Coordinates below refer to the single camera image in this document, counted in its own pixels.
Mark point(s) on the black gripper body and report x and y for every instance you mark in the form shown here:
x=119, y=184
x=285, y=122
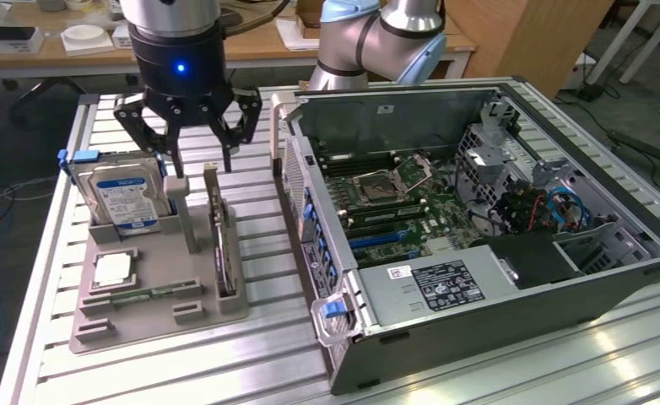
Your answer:
x=180, y=63

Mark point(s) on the low profile graphics card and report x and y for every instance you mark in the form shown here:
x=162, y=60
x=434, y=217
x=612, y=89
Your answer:
x=219, y=236

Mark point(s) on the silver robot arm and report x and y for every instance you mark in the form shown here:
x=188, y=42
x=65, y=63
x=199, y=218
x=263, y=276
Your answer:
x=353, y=42

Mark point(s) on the white labelled box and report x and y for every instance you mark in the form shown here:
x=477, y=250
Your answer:
x=120, y=40

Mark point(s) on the wooden office desk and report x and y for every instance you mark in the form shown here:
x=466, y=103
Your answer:
x=31, y=19
x=262, y=46

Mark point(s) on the black padlock loop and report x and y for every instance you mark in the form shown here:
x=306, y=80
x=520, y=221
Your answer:
x=309, y=160

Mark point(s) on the white paper stack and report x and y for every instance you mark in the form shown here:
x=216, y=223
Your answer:
x=295, y=38

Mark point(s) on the hard disk in blue caddy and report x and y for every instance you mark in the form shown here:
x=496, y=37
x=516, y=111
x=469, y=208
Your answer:
x=122, y=198

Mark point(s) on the white box with black top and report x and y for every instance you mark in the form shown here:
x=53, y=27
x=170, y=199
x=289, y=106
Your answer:
x=20, y=44

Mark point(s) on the brown cardboard box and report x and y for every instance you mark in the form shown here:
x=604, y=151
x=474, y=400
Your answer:
x=307, y=12

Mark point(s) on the grey cup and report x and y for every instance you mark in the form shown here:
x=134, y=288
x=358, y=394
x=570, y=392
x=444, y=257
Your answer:
x=52, y=5

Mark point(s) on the CPU socket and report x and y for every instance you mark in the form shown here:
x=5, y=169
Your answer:
x=377, y=187

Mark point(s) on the metal socket cover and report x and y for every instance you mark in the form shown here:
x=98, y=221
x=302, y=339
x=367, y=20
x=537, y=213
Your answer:
x=417, y=173

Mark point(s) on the green RAM stick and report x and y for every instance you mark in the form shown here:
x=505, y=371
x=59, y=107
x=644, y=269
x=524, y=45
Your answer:
x=386, y=215
x=138, y=293

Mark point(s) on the black expansion slot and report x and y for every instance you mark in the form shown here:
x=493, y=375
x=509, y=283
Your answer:
x=374, y=231

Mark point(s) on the silver CPU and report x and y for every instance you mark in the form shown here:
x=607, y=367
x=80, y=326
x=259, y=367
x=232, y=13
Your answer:
x=112, y=270

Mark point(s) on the grey parts rack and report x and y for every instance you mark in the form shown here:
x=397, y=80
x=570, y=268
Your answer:
x=155, y=270

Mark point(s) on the long expansion slot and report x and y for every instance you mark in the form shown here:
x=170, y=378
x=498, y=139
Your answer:
x=381, y=242

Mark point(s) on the green motherboard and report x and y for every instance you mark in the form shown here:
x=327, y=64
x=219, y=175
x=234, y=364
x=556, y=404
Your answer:
x=437, y=211

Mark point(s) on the metal drive cage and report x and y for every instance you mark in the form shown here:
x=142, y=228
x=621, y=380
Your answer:
x=488, y=169

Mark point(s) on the blue case latch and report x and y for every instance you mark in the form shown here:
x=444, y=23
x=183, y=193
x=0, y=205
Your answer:
x=331, y=308

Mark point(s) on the grey power supply unit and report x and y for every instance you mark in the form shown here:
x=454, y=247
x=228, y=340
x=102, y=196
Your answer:
x=397, y=295

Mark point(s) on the wooden cabinet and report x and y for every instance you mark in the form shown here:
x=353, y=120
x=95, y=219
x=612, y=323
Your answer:
x=544, y=50

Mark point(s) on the black floor device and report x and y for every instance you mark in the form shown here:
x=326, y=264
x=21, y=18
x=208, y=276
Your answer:
x=589, y=93

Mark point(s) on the black plastic cover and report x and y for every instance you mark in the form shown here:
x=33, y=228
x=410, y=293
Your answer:
x=532, y=261

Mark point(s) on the open black PC case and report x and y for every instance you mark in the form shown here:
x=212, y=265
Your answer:
x=476, y=337

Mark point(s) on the metal disk bay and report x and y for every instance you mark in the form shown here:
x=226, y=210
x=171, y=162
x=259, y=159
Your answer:
x=605, y=249

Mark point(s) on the black stand leg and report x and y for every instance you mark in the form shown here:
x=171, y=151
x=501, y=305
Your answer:
x=651, y=145

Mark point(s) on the white table frame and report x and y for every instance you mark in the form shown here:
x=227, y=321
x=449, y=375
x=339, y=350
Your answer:
x=612, y=50

